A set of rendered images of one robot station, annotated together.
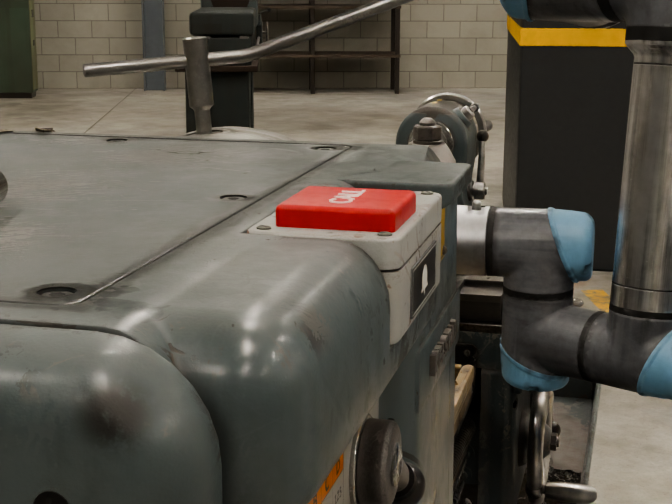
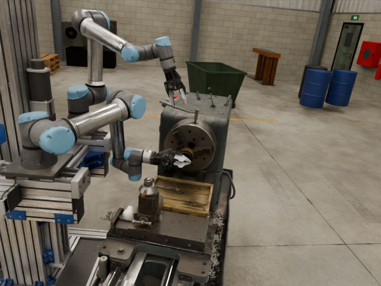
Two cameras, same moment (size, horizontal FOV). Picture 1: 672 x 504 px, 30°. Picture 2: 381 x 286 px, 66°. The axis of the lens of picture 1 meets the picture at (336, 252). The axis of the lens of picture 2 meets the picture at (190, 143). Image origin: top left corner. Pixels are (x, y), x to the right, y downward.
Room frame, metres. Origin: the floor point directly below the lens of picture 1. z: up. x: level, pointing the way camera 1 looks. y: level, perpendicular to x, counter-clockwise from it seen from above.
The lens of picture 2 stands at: (2.79, -0.08, 1.82)
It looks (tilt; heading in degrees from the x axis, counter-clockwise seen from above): 23 degrees down; 174
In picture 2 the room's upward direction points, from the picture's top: 5 degrees clockwise
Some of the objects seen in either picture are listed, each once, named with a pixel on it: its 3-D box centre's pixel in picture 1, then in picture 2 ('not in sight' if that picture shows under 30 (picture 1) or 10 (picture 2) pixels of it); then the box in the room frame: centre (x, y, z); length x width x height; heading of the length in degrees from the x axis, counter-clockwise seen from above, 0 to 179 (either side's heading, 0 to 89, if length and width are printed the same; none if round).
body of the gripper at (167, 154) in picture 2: not in sight; (162, 159); (1.35, -0.07, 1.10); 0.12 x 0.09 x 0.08; 76
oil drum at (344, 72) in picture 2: not in sight; (340, 87); (-4.70, 4.61, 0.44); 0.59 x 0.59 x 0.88
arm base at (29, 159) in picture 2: not in sight; (38, 151); (1.56, -0.62, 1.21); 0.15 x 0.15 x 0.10
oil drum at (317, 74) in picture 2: not in sight; (314, 88); (-4.36, 3.73, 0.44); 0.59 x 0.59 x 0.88
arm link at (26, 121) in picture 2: not in sight; (36, 127); (1.57, -0.61, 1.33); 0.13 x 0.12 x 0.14; 49
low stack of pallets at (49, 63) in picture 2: not in sight; (39, 63); (-6.18, -3.68, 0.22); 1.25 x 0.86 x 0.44; 6
